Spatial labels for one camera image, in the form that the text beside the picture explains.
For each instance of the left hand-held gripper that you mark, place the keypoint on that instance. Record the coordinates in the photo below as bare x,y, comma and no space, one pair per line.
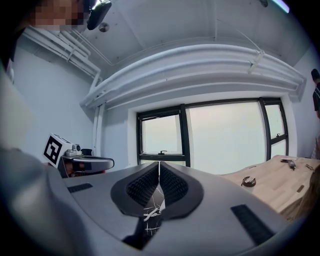
53,150

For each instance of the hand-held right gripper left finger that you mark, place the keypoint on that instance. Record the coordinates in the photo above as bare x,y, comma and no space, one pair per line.
135,190

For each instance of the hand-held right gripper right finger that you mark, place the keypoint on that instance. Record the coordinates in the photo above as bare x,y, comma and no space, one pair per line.
182,192

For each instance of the round black marble table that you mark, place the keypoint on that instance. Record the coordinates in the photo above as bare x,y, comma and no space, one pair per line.
156,197

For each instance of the black framed window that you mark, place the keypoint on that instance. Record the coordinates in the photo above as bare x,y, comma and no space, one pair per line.
183,130

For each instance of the light wooden table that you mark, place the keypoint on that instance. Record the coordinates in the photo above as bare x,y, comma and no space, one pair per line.
270,180

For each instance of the black tool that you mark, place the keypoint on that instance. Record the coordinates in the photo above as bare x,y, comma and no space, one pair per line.
292,165

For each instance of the white ceiling pipe bundle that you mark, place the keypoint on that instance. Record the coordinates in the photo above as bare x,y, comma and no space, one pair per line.
190,65

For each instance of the round ceiling detector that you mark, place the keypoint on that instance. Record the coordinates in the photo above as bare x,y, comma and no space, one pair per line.
104,27

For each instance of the person's head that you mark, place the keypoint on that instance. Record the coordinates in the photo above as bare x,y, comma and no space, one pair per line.
55,12

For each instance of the long ceiling light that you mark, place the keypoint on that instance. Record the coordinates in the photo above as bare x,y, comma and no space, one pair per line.
281,5

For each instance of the thin white wall pipes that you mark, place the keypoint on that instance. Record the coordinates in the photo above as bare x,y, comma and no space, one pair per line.
75,52

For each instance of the black head-mounted camera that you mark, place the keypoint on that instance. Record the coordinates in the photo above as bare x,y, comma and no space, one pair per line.
98,15

